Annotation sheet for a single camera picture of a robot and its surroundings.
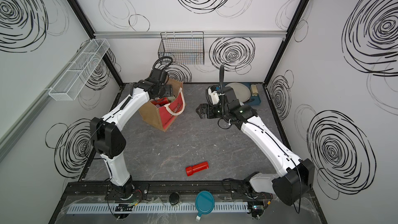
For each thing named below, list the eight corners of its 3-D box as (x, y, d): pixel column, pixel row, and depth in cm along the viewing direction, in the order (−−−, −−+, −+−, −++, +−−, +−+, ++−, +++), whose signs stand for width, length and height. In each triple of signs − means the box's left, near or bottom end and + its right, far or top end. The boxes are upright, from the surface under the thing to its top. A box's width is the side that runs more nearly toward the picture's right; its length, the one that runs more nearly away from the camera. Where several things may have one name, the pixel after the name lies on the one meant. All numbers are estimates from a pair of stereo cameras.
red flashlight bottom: (187, 176, 80) (186, 175, 77) (185, 169, 82) (184, 167, 79) (209, 169, 82) (209, 167, 80) (207, 162, 85) (207, 160, 82)
